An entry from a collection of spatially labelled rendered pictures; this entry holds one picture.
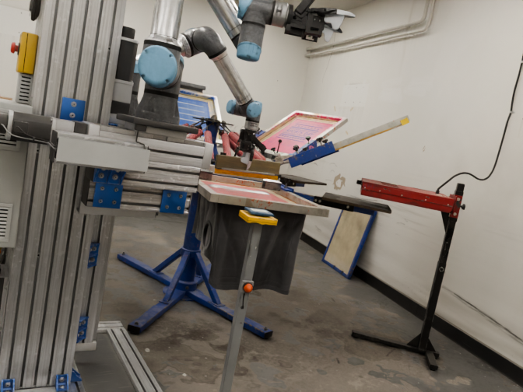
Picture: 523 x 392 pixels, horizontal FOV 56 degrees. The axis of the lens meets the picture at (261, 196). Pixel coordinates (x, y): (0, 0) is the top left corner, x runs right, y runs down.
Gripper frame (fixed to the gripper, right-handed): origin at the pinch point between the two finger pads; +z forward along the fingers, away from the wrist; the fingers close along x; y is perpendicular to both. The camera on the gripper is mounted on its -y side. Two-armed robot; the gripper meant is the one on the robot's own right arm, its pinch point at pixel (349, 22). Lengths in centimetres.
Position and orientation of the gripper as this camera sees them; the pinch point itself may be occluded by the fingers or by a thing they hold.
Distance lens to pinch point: 167.6
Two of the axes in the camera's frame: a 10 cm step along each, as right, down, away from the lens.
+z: 9.8, 1.7, 1.0
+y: -1.7, 9.8, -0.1
